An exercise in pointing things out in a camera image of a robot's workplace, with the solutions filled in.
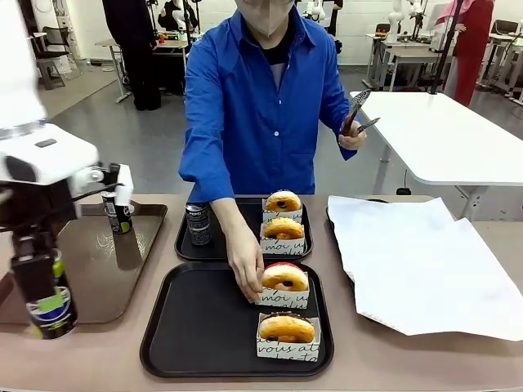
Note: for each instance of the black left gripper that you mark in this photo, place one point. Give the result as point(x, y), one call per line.
point(37, 204)

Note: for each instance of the black Pepsi can lime accent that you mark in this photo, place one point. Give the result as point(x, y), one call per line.
point(118, 214)
point(57, 322)

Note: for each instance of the black patterned Pepsi can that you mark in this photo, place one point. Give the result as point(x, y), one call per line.
point(198, 224)

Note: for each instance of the red glazed donut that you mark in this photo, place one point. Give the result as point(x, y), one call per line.
point(286, 277)

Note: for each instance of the pink-glazed donut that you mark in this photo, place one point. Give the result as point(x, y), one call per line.
point(286, 297)

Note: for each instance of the chocolate donut with nut crumbs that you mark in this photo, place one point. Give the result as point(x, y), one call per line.
point(286, 328)

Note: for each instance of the perforated metal serving tongs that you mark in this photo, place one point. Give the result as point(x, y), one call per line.
point(359, 104)

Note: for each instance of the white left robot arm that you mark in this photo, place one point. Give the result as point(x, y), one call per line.
point(32, 122)

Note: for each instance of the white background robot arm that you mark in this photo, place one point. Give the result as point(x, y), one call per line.
point(396, 20)

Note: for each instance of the person's left forearm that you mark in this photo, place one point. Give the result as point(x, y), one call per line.
point(347, 155)

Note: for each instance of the person's right forearm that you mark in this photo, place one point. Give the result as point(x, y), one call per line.
point(222, 220)

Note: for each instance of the person's right hand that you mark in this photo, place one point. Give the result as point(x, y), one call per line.
point(247, 273)

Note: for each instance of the person's left hand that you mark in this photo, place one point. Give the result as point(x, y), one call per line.
point(351, 141)

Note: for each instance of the brown serving tray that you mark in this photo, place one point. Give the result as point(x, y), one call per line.
point(98, 253)

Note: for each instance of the black serving tray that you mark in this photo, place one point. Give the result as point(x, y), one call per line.
point(220, 249)
point(204, 326)

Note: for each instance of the grey office chair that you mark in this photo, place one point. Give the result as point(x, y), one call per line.
point(57, 57)

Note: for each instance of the bystander in black clothes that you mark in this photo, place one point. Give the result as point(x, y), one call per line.
point(135, 53)

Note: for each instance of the person torso in blue shirt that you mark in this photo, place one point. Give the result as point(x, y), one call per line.
point(261, 122)

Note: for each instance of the beige face mask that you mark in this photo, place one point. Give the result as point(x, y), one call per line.
point(267, 18)

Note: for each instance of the black tray under paper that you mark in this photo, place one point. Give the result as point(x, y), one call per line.
point(378, 200)

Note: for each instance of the white paper sheet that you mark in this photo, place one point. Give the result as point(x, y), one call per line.
point(388, 228)
point(441, 286)

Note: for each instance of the white table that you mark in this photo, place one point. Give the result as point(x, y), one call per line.
point(441, 139)

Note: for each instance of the grey background desk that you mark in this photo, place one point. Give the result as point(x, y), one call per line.
point(404, 53)

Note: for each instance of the black stand pole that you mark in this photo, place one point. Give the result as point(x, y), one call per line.
point(443, 53)

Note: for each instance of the bystander in red clothes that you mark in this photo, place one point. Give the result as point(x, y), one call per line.
point(470, 53)

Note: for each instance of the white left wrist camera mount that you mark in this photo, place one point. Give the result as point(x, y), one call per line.
point(122, 183)

